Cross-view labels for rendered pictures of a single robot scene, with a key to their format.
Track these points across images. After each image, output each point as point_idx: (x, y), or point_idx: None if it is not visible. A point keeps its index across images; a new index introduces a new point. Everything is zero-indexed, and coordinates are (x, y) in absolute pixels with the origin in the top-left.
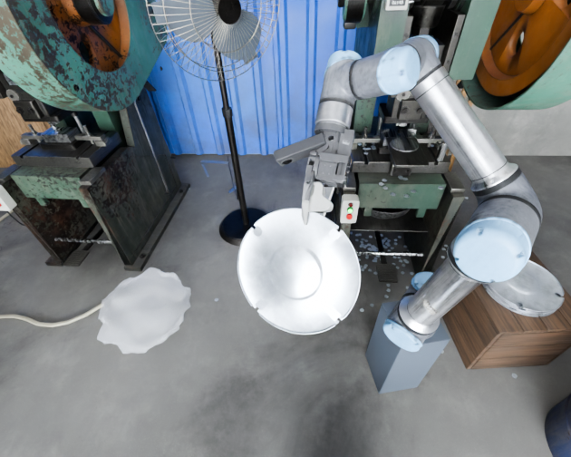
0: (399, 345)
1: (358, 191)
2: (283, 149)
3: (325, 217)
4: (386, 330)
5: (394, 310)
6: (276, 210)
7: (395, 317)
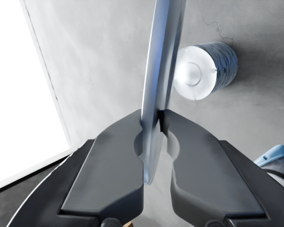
0: (266, 152)
1: None
2: None
3: (144, 173)
4: (273, 148)
5: None
6: (154, 7)
7: (276, 165)
